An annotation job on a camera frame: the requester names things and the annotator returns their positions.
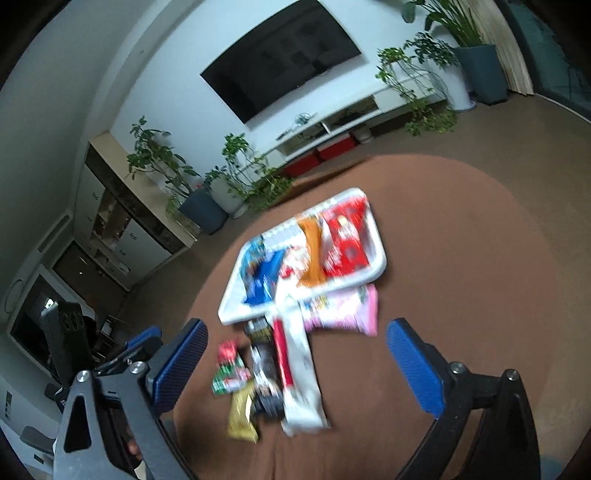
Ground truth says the glass sliding door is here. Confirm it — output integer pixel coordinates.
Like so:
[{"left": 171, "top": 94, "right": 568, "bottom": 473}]
[{"left": 503, "top": 0, "right": 591, "bottom": 123}]

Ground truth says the bushy plant in white pot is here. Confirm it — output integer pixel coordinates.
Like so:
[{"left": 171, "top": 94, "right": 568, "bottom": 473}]
[{"left": 406, "top": 32, "right": 476, "bottom": 112}]

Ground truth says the black wall television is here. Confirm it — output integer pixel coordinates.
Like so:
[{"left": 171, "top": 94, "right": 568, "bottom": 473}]
[{"left": 200, "top": 0, "right": 362, "bottom": 124}]

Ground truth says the white television cabinet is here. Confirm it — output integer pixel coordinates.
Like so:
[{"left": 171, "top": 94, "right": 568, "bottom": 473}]
[{"left": 263, "top": 76, "right": 451, "bottom": 162}]

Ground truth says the brown tablecloth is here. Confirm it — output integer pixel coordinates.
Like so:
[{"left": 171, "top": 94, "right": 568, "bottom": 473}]
[{"left": 159, "top": 154, "right": 566, "bottom": 480}]

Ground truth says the blue cookie packet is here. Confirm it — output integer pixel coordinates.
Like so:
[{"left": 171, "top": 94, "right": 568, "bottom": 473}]
[{"left": 247, "top": 249, "right": 287, "bottom": 306}]

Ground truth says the tree plant in grey-blue pot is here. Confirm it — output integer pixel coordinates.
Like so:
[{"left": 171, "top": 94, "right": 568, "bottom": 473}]
[{"left": 127, "top": 116, "right": 229, "bottom": 235}]

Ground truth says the tall plant in grey-blue pot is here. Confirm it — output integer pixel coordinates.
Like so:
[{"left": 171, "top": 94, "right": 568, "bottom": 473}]
[{"left": 402, "top": 0, "right": 509, "bottom": 104}]

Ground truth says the beige curtain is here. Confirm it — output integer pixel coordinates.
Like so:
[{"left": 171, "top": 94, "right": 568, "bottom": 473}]
[{"left": 471, "top": 0, "right": 536, "bottom": 95}]

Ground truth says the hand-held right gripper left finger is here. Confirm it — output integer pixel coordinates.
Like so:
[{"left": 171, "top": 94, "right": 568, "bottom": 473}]
[{"left": 53, "top": 318, "right": 209, "bottom": 480}]

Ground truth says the dark wooden door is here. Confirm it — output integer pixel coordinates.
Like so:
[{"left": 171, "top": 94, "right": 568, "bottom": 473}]
[{"left": 52, "top": 242, "right": 132, "bottom": 305}]

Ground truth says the white wall cabinet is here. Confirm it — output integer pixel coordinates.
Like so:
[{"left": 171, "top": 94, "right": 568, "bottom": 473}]
[{"left": 51, "top": 130, "right": 195, "bottom": 291}]

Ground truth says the white packet with brown print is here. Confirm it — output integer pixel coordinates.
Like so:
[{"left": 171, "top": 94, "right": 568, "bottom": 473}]
[{"left": 272, "top": 302, "right": 331, "bottom": 437}]

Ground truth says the white plastic tray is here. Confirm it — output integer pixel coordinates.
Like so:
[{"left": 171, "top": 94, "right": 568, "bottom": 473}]
[{"left": 218, "top": 187, "right": 387, "bottom": 325}]

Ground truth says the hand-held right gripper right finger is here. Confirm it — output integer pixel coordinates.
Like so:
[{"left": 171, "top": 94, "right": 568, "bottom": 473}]
[{"left": 386, "top": 318, "right": 541, "bottom": 480}]

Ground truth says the red storage box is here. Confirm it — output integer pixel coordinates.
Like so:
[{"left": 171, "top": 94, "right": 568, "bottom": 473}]
[
  {"left": 283, "top": 154, "right": 321, "bottom": 178},
  {"left": 318, "top": 135, "right": 357, "bottom": 161}
]

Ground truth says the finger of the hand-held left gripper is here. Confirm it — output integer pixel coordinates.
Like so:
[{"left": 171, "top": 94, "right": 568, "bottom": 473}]
[{"left": 95, "top": 325, "right": 163, "bottom": 377}]

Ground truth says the plant in ribbed white pot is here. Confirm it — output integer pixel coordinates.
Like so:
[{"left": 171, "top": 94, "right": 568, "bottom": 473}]
[{"left": 205, "top": 166, "right": 247, "bottom": 217}]

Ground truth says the trailing plant on stand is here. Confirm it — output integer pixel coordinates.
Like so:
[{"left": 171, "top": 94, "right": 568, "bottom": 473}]
[
  {"left": 376, "top": 46, "right": 458, "bottom": 137},
  {"left": 222, "top": 133, "right": 296, "bottom": 213}
]

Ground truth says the gold snack packet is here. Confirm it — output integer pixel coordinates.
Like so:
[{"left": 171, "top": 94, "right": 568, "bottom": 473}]
[{"left": 226, "top": 382, "right": 260, "bottom": 445}]

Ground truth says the orange snack packet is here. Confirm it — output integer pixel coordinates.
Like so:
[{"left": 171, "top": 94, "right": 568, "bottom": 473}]
[{"left": 295, "top": 215, "right": 326, "bottom": 287}]

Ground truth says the green and red snack packet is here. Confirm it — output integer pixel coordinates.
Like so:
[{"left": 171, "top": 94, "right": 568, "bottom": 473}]
[{"left": 211, "top": 340, "right": 253, "bottom": 397}]

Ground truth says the black snack packet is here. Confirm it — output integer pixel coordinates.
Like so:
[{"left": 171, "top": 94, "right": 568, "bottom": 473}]
[{"left": 246, "top": 318, "right": 286, "bottom": 422}]

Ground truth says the large red chocolate ball packet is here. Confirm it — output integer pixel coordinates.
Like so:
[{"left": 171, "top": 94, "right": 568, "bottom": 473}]
[{"left": 321, "top": 196, "right": 370, "bottom": 278}]

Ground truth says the pink snack packet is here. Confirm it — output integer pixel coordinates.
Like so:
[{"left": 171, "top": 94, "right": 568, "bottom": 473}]
[{"left": 302, "top": 285, "right": 379, "bottom": 336}]

